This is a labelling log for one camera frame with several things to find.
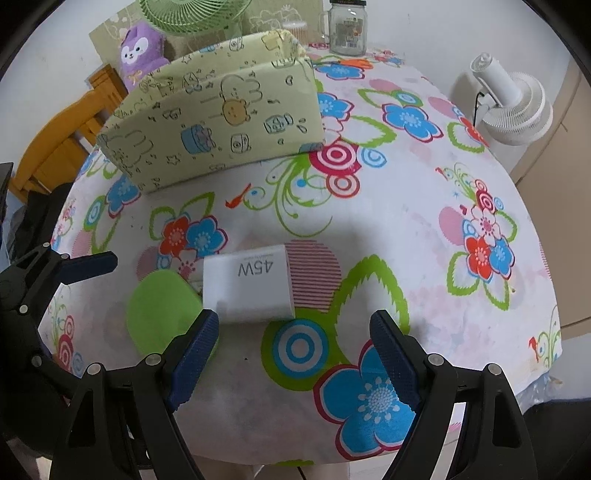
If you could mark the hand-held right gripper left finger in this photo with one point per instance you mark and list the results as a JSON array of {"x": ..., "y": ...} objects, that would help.
[{"x": 196, "y": 360}]

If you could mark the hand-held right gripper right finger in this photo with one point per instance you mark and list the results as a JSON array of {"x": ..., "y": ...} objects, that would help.
[{"x": 395, "y": 360}]

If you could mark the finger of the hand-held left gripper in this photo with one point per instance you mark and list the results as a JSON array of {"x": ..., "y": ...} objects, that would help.
[
  {"x": 92, "y": 266},
  {"x": 41, "y": 364}
]

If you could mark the white charger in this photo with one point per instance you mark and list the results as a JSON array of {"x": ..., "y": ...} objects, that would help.
[{"x": 249, "y": 286}]

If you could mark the green patterned storage box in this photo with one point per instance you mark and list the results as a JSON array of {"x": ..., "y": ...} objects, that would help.
[{"x": 207, "y": 120}]

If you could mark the wooden chair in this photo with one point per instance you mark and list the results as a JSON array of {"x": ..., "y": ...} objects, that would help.
[
  {"x": 104, "y": 85},
  {"x": 46, "y": 152}
]

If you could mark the purple plush toy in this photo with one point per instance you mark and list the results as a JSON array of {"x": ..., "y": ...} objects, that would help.
[{"x": 138, "y": 50}]

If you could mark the green patterned board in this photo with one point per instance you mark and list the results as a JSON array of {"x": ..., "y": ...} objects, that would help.
[{"x": 106, "y": 37}]

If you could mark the green desk fan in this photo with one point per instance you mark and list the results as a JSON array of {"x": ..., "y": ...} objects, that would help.
[{"x": 184, "y": 16}]

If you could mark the white clip fan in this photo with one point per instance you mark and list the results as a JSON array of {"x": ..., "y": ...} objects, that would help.
[{"x": 517, "y": 106}]

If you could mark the cotton swab container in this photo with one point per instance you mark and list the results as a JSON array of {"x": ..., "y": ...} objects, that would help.
[{"x": 295, "y": 32}]

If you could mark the glass mug jar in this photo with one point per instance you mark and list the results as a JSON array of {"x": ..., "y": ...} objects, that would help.
[{"x": 346, "y": 32}]

